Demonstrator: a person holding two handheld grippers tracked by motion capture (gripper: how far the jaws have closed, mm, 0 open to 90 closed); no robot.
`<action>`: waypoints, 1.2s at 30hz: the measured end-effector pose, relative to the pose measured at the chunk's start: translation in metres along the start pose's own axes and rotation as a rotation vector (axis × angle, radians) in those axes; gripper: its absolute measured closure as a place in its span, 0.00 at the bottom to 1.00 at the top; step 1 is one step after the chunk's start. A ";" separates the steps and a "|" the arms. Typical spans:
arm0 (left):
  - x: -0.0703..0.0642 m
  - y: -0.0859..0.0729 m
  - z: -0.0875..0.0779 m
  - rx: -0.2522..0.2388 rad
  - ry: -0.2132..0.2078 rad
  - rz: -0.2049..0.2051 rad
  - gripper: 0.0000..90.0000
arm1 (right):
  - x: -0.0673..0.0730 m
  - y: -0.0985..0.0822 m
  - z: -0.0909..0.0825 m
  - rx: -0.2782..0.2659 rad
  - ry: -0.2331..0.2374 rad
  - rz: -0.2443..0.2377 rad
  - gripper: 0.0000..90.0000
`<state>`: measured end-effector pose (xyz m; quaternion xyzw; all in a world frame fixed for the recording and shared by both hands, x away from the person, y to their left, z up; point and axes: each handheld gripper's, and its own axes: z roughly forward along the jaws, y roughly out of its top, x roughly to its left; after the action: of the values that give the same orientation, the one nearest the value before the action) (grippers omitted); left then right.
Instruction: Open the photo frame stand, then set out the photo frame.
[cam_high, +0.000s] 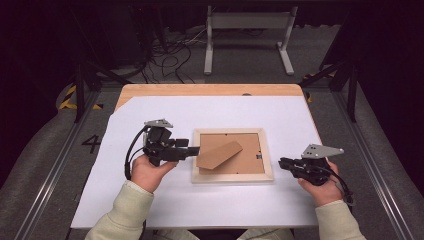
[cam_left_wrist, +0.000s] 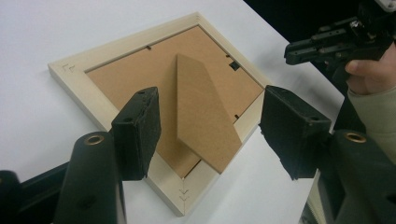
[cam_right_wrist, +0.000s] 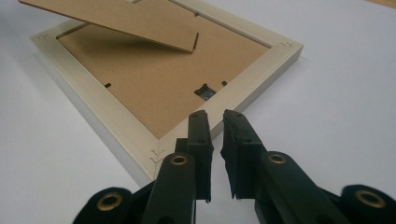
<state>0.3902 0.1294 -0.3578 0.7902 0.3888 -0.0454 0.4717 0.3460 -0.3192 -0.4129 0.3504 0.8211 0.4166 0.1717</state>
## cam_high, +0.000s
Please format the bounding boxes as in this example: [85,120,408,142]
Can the hand-held gripper black cable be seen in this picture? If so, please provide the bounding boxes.
[324,164,356,206]
[124,124,149,181]

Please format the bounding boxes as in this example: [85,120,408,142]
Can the aluminium rail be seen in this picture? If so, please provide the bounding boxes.
[333,89,416,240]
[13,89,101,240]

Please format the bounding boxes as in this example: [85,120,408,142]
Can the right hand-held gripper black cable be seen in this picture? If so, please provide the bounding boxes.
[324,164,356,206]

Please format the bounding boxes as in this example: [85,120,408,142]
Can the tangle of black floor cables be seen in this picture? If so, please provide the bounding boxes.
[139,26,214,84]

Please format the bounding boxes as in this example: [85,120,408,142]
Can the person's left hand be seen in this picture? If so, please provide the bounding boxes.
[130,154,179,194]

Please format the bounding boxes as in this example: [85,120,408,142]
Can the wooden picture frame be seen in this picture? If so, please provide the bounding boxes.
[190,127,275,184]

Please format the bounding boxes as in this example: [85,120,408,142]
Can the white paper sheet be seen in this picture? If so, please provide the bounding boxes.
[70,95,323,230]

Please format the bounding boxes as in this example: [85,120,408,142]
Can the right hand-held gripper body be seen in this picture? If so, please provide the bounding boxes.
[289,143,345,187]

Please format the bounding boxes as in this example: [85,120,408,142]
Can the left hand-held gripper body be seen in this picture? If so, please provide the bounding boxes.
[142,118,192,168]

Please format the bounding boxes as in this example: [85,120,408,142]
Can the left hand-held gripper black cable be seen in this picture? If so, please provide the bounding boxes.
[124,124,149,181]

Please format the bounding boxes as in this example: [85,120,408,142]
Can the black metal stand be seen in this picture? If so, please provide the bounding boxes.
[298,59,359,123]
[71,59,131,123]

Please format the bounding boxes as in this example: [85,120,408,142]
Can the white metal stand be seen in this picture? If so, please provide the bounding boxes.
[203,4,299,76]

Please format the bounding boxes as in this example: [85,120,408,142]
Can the person's right hand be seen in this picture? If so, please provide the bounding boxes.
[297,159,344,208]

